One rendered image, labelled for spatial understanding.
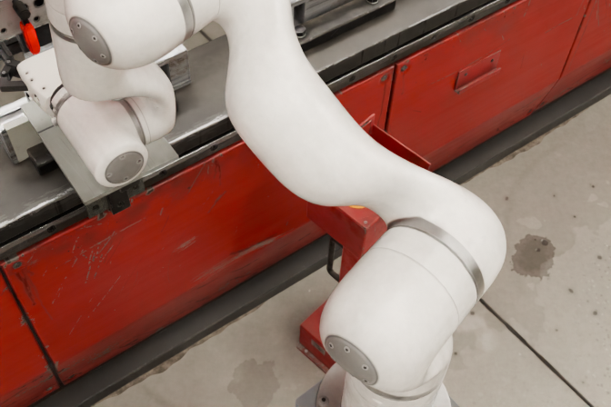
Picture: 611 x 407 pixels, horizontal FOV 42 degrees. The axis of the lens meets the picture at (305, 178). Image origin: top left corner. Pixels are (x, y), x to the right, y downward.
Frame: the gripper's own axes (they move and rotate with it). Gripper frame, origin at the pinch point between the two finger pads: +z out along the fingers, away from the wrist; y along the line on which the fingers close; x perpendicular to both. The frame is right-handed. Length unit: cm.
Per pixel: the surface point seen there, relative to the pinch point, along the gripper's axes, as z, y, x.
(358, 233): -38, 41, -43
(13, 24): 3.5, -1.4, 1.6
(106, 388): -6, -11, -114
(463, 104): -7, 105, -72
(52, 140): -4.6, -3.1, -18.3
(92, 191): -18.6, -2.3, -18.4
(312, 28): 2, 58, -28
